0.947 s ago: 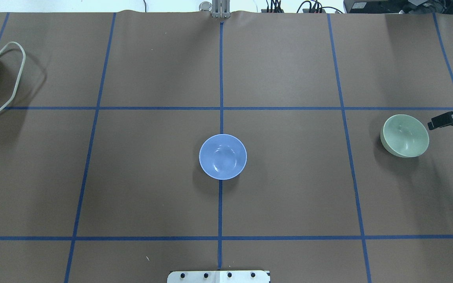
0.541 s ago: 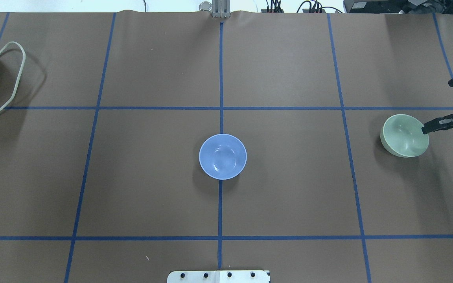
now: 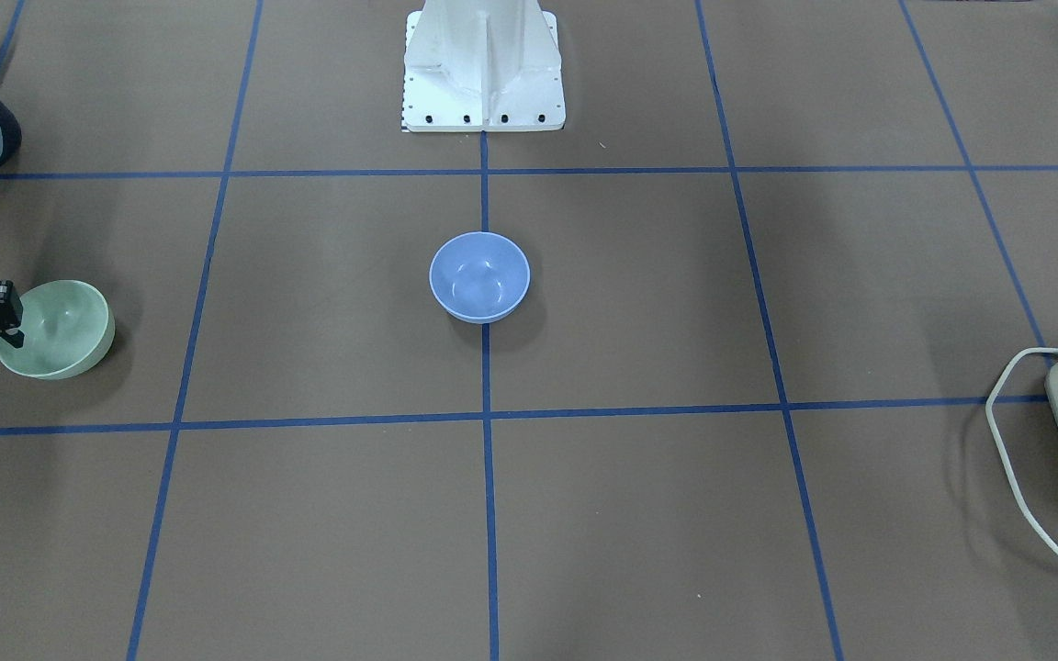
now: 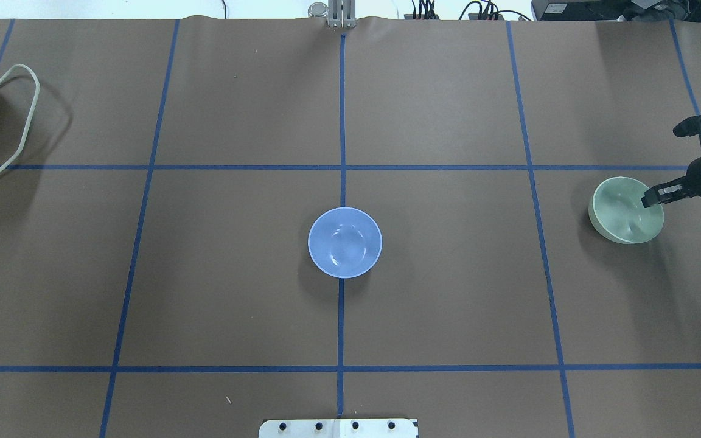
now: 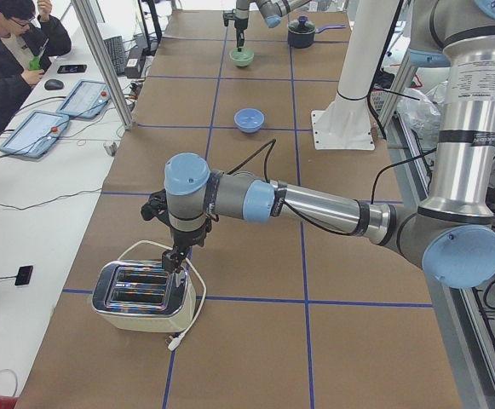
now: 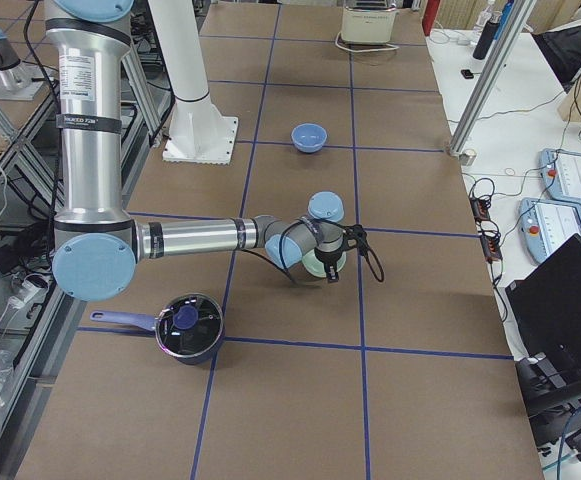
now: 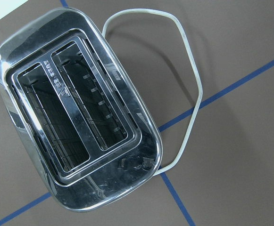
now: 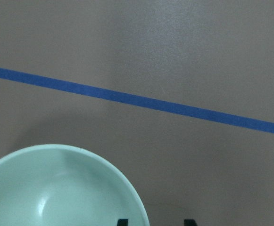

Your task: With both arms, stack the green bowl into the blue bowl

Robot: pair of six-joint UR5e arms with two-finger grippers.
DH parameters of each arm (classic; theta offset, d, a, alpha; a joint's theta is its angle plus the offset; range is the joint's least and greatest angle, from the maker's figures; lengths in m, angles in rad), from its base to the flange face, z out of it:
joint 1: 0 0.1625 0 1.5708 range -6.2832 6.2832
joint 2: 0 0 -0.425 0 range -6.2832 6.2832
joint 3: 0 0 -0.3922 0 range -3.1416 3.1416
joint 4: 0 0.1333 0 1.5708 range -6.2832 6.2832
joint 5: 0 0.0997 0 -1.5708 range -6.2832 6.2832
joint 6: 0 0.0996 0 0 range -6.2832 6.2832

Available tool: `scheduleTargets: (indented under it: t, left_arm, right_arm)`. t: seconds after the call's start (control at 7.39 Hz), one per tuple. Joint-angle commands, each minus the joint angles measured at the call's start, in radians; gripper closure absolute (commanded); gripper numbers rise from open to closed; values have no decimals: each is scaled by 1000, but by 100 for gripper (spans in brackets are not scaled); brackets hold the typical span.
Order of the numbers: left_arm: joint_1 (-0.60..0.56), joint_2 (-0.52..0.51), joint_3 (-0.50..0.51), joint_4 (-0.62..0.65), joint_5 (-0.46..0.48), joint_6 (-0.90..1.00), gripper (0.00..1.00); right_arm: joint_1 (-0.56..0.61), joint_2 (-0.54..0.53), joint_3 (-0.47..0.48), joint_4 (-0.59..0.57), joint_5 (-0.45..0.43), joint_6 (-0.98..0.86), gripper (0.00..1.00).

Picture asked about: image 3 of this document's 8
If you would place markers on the green bowl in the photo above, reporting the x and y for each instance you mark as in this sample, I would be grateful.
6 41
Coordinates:
66 327

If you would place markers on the blue bowl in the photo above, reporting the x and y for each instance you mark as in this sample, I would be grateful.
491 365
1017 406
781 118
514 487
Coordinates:
479 277

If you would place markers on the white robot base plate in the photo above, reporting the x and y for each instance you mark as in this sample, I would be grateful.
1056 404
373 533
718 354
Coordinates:
482 66

